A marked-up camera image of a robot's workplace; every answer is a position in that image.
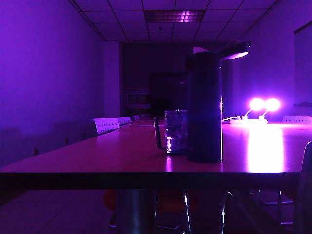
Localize black thermos cup with flip lid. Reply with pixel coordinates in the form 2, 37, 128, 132
186, 40, 252, 163

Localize orange seat chair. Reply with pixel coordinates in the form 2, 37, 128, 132
103, 189, 118, 228

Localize louvered ceiling light panel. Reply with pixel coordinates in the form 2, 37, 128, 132
144, 9, 205, 24

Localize textured glass mug with handle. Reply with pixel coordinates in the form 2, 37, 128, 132
153, 109, 189, 155

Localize low wall cabinet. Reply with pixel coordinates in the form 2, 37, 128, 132
125, 89, 152, 109

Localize dark wall display screen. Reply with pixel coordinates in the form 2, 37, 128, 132
149, 72, 188, 115

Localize metal table pedestal leg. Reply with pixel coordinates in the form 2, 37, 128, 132
117, 189, 157, 234

